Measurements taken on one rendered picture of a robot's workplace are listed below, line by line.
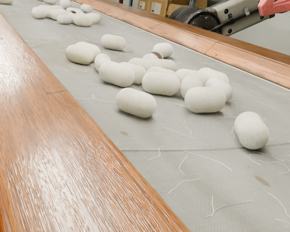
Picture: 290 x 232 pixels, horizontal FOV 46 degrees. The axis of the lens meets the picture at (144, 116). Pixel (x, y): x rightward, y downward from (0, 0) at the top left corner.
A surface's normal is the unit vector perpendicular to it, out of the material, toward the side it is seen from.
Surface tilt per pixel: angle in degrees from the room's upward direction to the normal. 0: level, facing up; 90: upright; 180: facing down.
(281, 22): 90
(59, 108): 0
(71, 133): 0
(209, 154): 0
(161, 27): 45
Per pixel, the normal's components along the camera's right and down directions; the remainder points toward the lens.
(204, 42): -0.50, -0.62
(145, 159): 0.16, -0.92
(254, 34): -0.86, 0.04
